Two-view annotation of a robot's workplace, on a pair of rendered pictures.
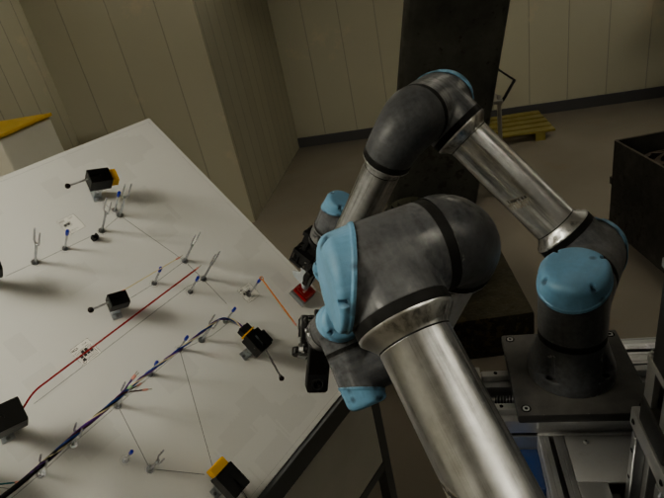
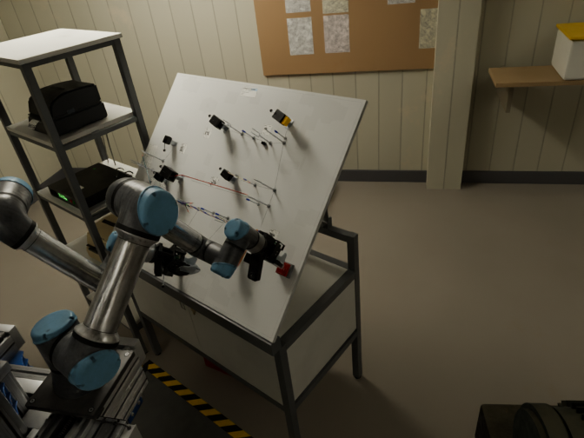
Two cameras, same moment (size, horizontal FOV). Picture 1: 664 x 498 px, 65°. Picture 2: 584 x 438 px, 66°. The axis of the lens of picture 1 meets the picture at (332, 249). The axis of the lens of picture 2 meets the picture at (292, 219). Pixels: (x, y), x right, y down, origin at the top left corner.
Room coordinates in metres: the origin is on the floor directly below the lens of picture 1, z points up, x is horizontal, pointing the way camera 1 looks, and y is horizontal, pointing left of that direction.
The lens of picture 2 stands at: (1.43, -1.27, 2.21)
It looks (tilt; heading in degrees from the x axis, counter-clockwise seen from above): 33 degrees down; 92
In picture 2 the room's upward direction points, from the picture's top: 7 degrees counter-clockwise
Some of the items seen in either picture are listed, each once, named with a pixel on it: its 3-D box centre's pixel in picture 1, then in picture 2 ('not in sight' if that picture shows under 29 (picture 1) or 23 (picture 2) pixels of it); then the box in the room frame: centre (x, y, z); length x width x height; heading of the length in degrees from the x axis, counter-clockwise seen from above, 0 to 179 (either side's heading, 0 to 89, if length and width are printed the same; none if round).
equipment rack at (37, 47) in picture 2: not in sight; (104, 203); (0.23, 1.08, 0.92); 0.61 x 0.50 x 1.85; 140
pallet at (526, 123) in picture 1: (491, 131); not in sight; (5.40, -1.94, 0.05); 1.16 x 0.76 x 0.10; 76
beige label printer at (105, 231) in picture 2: not in sight; (115, 235); (0.28, 0.97, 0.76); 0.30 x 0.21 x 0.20; 53
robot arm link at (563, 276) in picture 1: (574, 293); (61, 338); (0.73, -0.40, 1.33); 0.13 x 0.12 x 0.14; 140
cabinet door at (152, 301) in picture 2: not in sight; (161, 302); (0.62, 0.52, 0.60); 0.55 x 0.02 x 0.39; 140
